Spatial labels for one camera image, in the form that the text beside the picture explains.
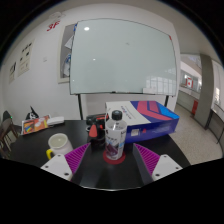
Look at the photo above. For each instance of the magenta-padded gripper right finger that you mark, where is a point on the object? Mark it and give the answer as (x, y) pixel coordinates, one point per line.
(166, 166)

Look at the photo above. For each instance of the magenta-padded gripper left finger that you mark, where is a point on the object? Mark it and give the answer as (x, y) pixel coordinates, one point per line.
(58, 166)

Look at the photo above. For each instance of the clear black-capped water bottle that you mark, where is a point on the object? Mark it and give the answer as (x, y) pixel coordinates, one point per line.
(115, 136)

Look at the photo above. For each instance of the flat white device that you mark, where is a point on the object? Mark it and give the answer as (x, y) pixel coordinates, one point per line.
(55, 120)

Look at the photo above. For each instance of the orange colourful booklet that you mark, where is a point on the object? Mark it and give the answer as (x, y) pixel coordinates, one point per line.
(35, 125)

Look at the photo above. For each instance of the blue and red cardboard box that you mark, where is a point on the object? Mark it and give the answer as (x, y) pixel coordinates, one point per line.
(150, 120)

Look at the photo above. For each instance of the flat round red coaster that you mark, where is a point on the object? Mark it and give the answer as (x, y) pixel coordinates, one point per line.
(108, 160)

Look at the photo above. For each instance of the black and red power drill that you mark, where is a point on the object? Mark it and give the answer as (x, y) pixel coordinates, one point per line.
(96, 130)

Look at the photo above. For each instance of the black bag with white print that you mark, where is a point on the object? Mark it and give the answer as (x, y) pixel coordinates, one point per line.
(31, 115)

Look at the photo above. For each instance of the dark brown chair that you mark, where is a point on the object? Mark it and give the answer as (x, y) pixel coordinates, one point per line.
(6, 130)

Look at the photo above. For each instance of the grey notice board with papers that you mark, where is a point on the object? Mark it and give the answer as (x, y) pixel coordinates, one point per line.
(64, 53)

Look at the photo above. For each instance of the large whiteboard on stand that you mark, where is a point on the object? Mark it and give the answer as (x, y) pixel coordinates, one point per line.
(123, 56)

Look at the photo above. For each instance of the white ceiling fixture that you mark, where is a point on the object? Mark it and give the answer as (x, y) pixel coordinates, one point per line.
(57, 15)

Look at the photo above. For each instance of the small white wall poster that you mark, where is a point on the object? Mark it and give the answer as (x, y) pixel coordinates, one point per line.
(12, 72)

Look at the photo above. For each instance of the white wall switch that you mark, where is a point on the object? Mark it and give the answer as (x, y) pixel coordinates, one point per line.
(45, 59)

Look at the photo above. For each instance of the large white wall poster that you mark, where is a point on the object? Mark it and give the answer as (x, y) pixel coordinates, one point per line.
(26, 58)

